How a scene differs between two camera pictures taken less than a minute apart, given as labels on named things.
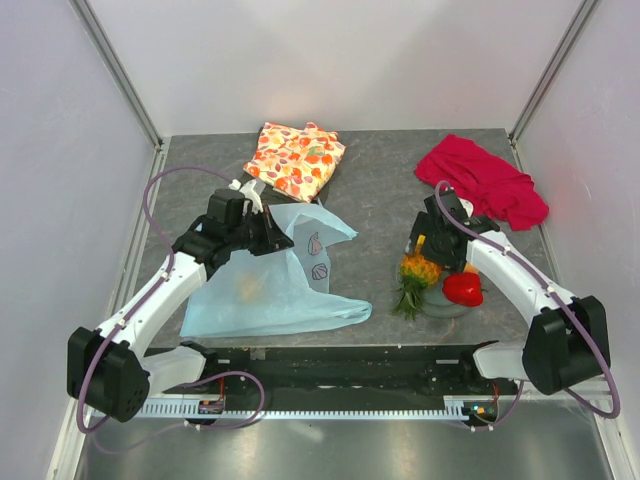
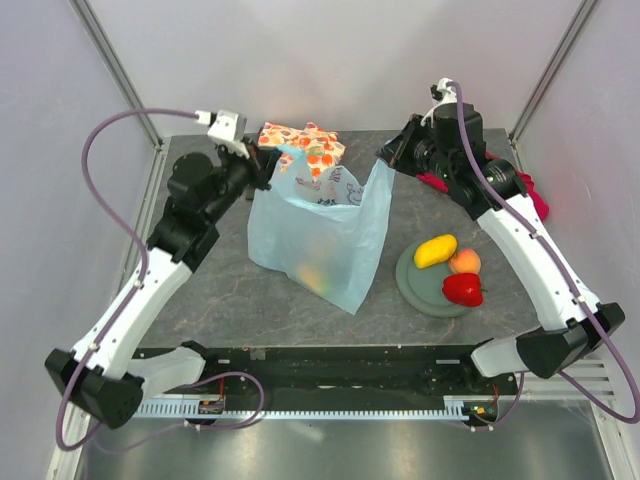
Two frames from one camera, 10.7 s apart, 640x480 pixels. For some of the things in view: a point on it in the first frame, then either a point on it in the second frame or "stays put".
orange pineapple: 416,274 to 320,249
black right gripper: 423,225 to 394,150
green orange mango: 248,288 to 312,277
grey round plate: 434,301 stays put
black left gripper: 273,237 to 266,158
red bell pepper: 463,288 stays put
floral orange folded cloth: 297,162 stays put
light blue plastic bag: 277,290 to 326,230
